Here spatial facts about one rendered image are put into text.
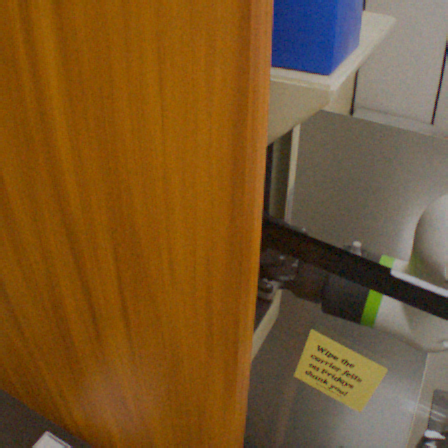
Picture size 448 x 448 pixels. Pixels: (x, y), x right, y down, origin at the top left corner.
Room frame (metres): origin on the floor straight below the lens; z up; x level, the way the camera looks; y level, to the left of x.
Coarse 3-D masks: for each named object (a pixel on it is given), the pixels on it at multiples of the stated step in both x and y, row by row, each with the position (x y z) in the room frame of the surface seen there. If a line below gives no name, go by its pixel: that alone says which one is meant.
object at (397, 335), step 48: (288, 240) 0.29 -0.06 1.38; (288, 288) 0.28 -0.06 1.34; (336, 288) 0.26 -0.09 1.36; (384, 288) 0.24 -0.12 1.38; (432, 288) 0.22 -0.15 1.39; (288, 336) 0.28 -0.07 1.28; (336, 336) 0.26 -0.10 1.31; (384, 336) 0.23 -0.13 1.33; (432, 336) 0.21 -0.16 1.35; (288, 384) 0.28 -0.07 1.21; (384, 384) 0.22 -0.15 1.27; (432, 384) 0.20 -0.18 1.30; (288, 432) 0.27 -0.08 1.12; (336, 432) 0.24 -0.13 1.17; (384, 432) 0.21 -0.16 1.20; (432, 432) 0.19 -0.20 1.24
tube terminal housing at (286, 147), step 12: (288, 132) 0.63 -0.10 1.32; (276, 144) 0.62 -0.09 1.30; (288, 144) 0.63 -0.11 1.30; (276, 156) 0.62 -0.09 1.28; (288, 156) 0.63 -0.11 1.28; (276, 168) 0.62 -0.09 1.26; (288, 168) 0.63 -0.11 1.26; (276, 180) 0.63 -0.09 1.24; (288, 180) 0.60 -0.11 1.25; (276, 192) 0.63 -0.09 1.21; (288, 192) 0.60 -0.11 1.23; (276, 204) 0.63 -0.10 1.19; (276, 216) 0.63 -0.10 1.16
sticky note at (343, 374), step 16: (320, 336) 0.26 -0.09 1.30; (304, 352) 0.27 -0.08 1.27; (320, 352) 0.26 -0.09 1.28; (336, 352) 0.25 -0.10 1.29; (352, 352) 0.24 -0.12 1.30; (304, 368) 0.27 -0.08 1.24; (320, 368) 0.26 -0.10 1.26; (336, 368) 0.25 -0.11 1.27; (352, 368) 0.24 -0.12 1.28; (368, 368) 0.23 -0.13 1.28; (384, 368) 0.23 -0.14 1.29; (320, 384) 0.26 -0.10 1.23; (336, 384) 0.25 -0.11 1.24; (352, 384) 0.24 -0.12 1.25; (368, 384) 0.23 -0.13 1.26; (352, 400) 0.24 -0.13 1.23; (368, 400) 0.23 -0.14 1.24
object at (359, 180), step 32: (320, 128) 1.47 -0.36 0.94; (352, 128) 1.48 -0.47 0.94; (384, 128) 1.49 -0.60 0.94; (320, 160) 1.24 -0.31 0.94; (352, 160) 1.24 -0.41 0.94; (384, 160) 1.25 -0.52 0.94; (416, 160) 1.26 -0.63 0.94; (320, 192) 1.06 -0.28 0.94; (352, 192) 1.06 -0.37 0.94; (384, 192) 1.06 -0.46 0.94; (416, 192) 1.07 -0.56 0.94; (320, 224) 0.91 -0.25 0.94; (352, 224) 0.91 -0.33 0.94; (384, 224) 0.91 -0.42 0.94; (416, 224) 0.91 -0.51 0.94; (0, 416) 0.37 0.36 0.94; (32, 416) 0.38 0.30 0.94
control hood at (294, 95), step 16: (368, 16) 0.55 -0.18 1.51; (384, 16) 0.56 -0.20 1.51; (368, 32) 0.46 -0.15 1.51; (384, 32) 0.48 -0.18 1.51; (368, 48) 0.40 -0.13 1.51; (352, 64) 0.35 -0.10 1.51; (272, 80) 0.30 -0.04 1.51; (288, 80) 0.30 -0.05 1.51; (304, 80) 0.30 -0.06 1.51; (320, 80) 0.30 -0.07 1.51; (336, 80) 0.30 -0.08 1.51; (272, 96) 0.30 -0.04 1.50; (288, 96) 0.30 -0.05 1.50; (304, 96) 0.29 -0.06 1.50; (320, 96) 0.29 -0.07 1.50; (272, 112) 0.30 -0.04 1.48; (288, 112) 0.30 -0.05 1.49; (304, 112) 0.29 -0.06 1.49; (272, 128) 0.30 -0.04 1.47; (288, 128) 0.30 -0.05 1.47
